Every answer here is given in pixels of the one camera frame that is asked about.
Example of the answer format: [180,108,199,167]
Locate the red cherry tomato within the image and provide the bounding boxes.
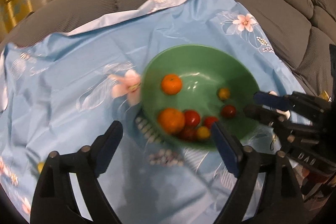
[220,105,236,119]
[203,116,219,130]
[184,110,201,127]

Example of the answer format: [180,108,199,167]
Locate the orange mandarin fruit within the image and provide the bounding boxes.
[157,108,185,135]

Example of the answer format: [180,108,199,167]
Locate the small orange kumquat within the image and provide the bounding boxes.
[218,88,231,101]

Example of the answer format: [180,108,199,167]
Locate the yellow-green oval fruit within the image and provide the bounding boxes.
[37,162,45,174]

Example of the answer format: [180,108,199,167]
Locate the small yellow tomato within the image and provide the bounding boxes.
[196,126,211,141]

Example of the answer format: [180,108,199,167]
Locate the green plastic bowl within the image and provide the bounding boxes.
[141,44,259,151]

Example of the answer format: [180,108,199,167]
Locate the grey sofa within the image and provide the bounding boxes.
[5,0,335,95]

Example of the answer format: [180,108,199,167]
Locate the orange mandarin in bowl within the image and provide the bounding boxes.
[161,74,183,96]

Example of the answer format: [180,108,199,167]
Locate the light blue floral cloth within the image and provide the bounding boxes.
[1,0,302,223]

